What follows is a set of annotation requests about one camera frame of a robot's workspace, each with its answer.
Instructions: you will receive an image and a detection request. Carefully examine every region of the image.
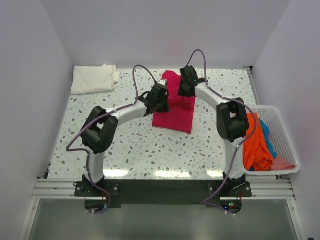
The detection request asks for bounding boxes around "magenta t shirt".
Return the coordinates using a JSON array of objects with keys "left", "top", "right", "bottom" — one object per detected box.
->
[{"left": 152, "top": 70, "right": 196, "bottom": 134}]

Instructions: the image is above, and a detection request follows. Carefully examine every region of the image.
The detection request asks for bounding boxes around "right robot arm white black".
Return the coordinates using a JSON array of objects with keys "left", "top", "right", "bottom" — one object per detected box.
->
[{"left": 178, "top": 65, "right": 249, "bottom": 197}]

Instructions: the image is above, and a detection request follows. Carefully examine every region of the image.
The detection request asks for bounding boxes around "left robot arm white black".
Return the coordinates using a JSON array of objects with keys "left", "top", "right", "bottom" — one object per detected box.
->
[{"left": 81, "top": 80, "right": 170, "bottom": 196}]

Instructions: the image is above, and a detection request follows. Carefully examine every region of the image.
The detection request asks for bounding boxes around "folded cream t shirt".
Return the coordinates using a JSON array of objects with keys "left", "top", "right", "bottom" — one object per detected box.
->
[{"left": 70, "top": 64, "right": 120, "bottom": 95}]

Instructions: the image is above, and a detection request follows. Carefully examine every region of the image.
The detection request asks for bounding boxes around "blue t shirt in basket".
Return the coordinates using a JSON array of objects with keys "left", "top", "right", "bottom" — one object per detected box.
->
[{"left": 259, "top": 119, "right": 278, "bottom": 159}]

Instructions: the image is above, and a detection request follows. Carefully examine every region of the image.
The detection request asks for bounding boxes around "orange t shirt in basket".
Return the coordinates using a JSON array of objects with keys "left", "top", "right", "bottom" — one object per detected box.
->
[{"left": 242, "top": 113, "right": 274, "bottom": 172}]

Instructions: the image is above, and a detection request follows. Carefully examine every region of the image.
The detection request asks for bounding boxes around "white plastic laundry basket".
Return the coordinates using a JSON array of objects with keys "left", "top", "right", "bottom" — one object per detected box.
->
[{"left": 243, "top": 105, "right": 300, "bottom": 176}]

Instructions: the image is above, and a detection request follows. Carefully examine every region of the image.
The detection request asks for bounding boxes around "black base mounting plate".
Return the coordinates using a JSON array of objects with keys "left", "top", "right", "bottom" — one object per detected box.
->
[{"left": 73, "top": 179, "right": 253, "bottom": 211}]

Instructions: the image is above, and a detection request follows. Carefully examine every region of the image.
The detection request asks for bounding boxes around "pink t shirt in basket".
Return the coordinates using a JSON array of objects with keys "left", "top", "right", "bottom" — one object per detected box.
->
[{"left": 270, "top": 156, "right": 296, "bottom": 171}]

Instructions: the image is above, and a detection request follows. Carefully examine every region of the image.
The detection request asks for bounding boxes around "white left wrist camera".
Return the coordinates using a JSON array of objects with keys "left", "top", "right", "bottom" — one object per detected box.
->
[{"left": 157, "top": 79, "right": 168, "bottom": 88}]

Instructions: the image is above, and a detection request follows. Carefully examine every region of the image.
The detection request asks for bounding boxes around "aluminium rail frame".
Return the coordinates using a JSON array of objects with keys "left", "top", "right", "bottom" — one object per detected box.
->
[{"left": 20, "top": 68, "right": 304, "bottom": 240}]

